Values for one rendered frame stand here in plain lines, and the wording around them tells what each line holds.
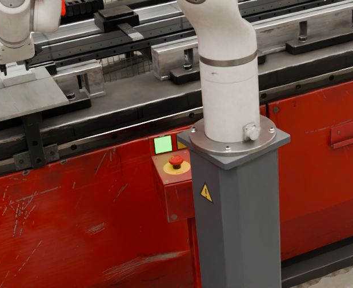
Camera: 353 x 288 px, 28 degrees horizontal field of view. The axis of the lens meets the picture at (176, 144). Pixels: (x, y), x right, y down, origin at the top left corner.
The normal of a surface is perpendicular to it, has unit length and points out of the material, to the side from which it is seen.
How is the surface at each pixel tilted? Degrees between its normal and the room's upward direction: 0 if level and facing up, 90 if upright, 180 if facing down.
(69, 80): 90
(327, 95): 90
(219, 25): 126
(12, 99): 0
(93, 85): 90
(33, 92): 0
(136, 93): 0
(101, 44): 90
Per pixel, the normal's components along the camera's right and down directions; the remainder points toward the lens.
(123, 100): -0.09, -0.88
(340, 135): 0.39, 0.41
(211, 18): -0.22, 0.91
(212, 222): -0.82, 0.33
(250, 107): 0.60, 0.33
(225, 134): -0.31, 0.48
